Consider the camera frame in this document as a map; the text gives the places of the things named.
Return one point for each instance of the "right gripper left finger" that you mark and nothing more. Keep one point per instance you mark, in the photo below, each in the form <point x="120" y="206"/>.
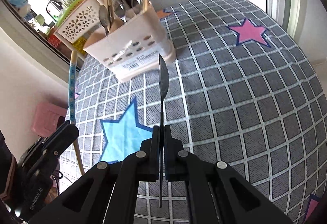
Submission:
<point x="154" y="155"/>

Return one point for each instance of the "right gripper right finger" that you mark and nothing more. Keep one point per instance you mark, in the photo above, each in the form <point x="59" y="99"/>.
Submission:
<point x="169" y="151"/>

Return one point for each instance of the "dark translucent spoon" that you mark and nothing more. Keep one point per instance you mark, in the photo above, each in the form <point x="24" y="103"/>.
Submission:
<point x="163" y="86"/>

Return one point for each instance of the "blue patterned chopstick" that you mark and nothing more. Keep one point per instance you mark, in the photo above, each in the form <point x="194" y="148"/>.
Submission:
<point x="71" y="104"/>

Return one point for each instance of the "dark plastic utensil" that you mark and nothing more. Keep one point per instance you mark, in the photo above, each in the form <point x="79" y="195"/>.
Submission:
<point x="120" y="10"/>

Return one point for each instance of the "long plain wooden chopstick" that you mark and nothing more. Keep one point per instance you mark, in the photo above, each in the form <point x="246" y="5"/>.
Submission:
<point x="107" y="2"/>

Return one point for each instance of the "dark plastic spoon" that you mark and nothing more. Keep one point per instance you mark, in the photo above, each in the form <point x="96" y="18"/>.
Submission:
<point x="137" y="6"/>

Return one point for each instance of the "pink plastic stool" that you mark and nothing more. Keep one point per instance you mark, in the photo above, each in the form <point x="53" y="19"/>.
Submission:
<point x="46" y="118"/>

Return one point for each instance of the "grey checked tablecloth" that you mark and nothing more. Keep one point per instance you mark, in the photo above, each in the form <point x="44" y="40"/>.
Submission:
<point x="240" y="91"/>

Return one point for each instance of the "beige utensil holder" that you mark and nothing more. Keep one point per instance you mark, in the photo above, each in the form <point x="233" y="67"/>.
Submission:
<point x="133" y="48"/>

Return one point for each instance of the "beige perforated storage cart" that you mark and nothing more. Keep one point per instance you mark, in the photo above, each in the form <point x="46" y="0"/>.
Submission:
<point x="77" y="24"/>

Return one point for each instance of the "black faucet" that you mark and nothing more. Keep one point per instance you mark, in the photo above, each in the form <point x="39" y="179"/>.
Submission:
<point x="54" y="9"/>

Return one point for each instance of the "green tray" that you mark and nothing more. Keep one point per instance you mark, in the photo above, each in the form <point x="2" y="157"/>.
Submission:
<point x="68" y="11"/>

